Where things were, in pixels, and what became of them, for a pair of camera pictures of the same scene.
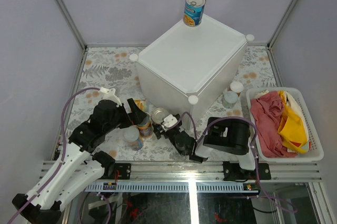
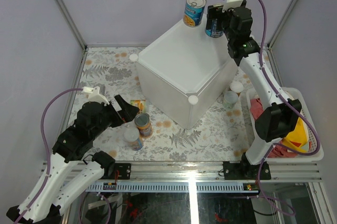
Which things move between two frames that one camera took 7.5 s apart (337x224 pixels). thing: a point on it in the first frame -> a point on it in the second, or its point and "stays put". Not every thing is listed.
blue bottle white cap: [131, 135] stays put
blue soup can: [194, 9] stays put
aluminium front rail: [310, 171] stays put
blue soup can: [158, 114] -> [214, 32]
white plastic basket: [283, 128] stays put
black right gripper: [158, 132] -> [212, 11]
